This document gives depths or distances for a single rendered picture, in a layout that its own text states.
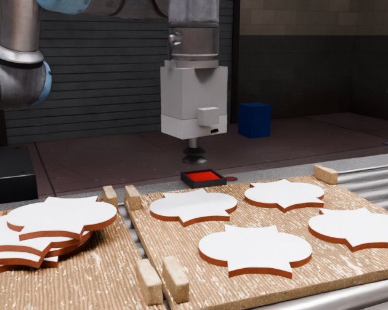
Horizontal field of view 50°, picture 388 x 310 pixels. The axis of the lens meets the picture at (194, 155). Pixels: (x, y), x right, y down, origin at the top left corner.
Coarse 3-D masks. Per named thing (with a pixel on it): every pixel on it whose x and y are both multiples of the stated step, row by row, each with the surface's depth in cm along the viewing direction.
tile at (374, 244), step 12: (324, 216) 65; (336, 216) 65; (348, 216) 65; (360, 216) 65; (372, 216) 65; (384, 216) 65; (312, 228) 61; (324, 228) 61; (336, 228) 61; (348, 228) 61; (360, 228) 61; (372, 228) 61; (384, 228) 61; (324, 240) 59; (336, 240) 58; (348, 240) 57; (360, 240) 57; (372, 240) 57; (384, 240) 57
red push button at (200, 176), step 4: (200, 172) 92; (204, 172) 92; (208, 172) 92; (188, 176) 89; (192, 176) 89; (196, 176) 89; (200, 176) 89; (204, 176) 89; (208, 176) 89; (212, 176) 89; (216, 176) 89; (196, 180) 86; (200, 180) 86; (204, 180) 86
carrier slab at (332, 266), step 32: (224, 192) 78; (160, 224) 65; (224, 224) 65; (256, 224) 65; (288, 224) 65; (160, 256) 55; (192, 256) 55; (320, 256) 55; (352, 256) 55; (384, 256) 55; (192, 288) 48; (224, 288) 48; (256, 288) 48; (288, 288) 48; (320, 288) 49
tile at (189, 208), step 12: (192, 192) 75; (204, 192) 75; (156, 204) 69; (168, 204) 69; (180, 204) 69; (192, 204) 69; (204, 204) 69; (216, 204) 69; (228, 204) 69; (156, 216) 66; (168, 216) 65; (180, 216) 65; (192, 216) 65; (204, 216) 65; (216, 216) 66; (228, 216) 65
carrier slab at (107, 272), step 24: (0, 216) 67; (120, 216) 67; (96, 240) 59; (120, 240) 59; (72, 264) 53; (96, 264) 53; (120, 264) 53; (0, 288) 48; (24, 288) 48; (48, 288) 48; (72, 288) 48; (96, 288) 48; (120, 288) 48
